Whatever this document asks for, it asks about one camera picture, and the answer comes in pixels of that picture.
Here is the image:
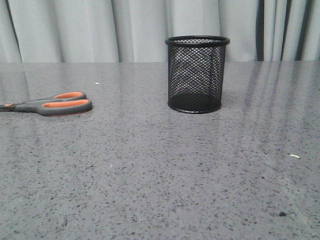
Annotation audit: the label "black mesh pen bucket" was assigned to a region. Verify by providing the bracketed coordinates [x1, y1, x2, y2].
[165, 35, 230, 114]

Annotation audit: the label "small black crumb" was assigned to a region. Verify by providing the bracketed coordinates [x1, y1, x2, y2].
[278, 211, 287, 217]

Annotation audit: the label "grey curtain backdrop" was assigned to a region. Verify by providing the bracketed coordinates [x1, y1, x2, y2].
[0, 0, 320, 63]

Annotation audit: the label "grey and orange scissors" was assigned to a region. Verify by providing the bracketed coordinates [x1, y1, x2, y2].
[0, 91, 93, 116]

